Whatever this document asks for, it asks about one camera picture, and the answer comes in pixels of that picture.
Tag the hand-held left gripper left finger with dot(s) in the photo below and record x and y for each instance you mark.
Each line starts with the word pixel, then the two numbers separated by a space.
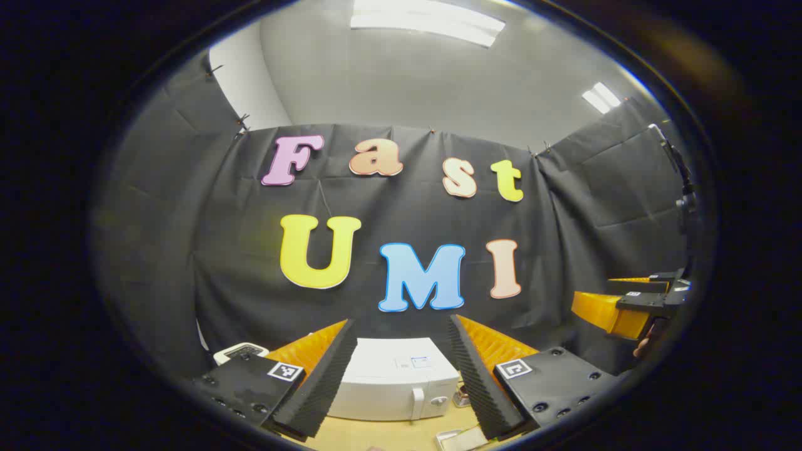
pixel 313 401

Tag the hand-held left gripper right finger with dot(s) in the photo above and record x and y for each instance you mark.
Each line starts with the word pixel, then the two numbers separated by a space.
pixel 479 388

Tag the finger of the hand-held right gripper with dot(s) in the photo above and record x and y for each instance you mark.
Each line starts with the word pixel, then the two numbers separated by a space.
pixel 639 286
pixel 639 303

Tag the white microwave oven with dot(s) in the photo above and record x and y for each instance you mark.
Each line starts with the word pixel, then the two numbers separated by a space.
pixel 388 388

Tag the white rectangular tray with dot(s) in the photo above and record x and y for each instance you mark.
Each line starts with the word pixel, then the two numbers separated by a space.
pixel 454 441

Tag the white toaster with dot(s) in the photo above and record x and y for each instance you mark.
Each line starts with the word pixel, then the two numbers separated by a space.
pixel 241 351

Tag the small ceiling light panel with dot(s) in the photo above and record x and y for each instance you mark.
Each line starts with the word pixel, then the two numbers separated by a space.
pixel 601 98

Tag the black backdrop cloth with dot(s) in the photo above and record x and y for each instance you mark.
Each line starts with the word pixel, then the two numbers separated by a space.
pixel 376 207

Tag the long ceiling light panel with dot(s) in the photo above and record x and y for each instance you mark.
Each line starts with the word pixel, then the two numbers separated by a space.
pixel 426 22

